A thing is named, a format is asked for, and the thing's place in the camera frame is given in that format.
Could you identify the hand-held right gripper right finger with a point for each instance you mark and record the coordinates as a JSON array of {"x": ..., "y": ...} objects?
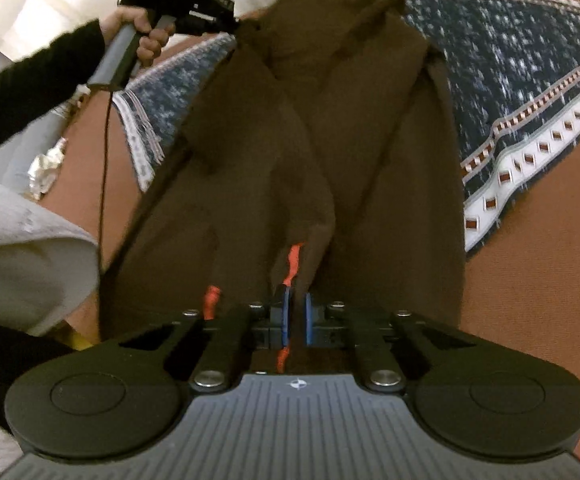
[{"x": 310, "y": 317}]

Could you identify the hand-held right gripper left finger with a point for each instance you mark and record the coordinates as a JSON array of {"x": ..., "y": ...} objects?
[{"x": 286, "y": 317}]

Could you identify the dark brown pants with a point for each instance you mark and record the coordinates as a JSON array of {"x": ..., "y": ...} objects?
[{"x": 360, "y": 160}]

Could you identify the person's left forearm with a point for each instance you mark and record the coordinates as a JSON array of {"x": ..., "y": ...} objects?
[{"x": 30, "y": 90}]

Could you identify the person's left hand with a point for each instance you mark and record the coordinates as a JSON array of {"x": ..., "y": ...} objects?
[{"x": 120, "y": 17}]

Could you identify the white sheer curtain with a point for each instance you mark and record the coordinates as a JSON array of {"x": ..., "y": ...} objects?
[{"x": 45, "y": 0}]

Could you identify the grey bolster pillow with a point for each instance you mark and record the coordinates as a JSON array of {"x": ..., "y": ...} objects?
[{"x": 25, "y": 145}]

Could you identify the crumpled white paper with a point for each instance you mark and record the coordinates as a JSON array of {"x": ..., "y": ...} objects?
[{"x": 45, "y": 170}]

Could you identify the person's grey top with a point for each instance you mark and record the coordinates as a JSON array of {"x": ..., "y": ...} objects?
[{"x": 20, "y": 260}]

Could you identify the person's dark trouser leg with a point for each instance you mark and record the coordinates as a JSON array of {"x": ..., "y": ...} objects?
[{"x": 0, "y": 360}]

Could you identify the navy patterned mat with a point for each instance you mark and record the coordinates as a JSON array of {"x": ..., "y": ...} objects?
[{"x": 495, "y": 60}]

